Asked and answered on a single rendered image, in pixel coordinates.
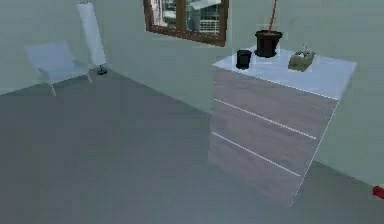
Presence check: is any small black cup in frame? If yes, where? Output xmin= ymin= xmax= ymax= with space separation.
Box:
xmin=235 ymin=49 xmax=253 ymax=71

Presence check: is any red object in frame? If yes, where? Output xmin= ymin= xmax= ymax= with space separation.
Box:
xmin=372 ymin=185 xmax=384 ymax=200

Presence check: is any grey chest of drawers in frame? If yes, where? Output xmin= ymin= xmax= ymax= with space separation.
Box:
xmin=207 ymin=48 xmax=358 ymax=208

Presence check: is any pale blue chair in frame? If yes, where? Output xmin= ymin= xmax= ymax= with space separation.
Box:
xmin=23 ymin=39 xmax=94 ymax=97

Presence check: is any white floor lamp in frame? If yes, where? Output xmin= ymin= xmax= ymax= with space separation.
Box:
xmin=75 ymin=1 xmax=109 ymax=76

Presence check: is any olive green box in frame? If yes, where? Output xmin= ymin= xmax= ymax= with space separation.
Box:
xmin=287 ymin=42 xmax=316 ymax=73

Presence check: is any brown framed window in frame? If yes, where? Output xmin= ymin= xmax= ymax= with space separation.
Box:
xmin=142 ymin=0 xmax=230 ymax=48

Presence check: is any black plant pot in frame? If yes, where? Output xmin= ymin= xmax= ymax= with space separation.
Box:
xmin=254 ymin=0 xmax=284 ymax=59

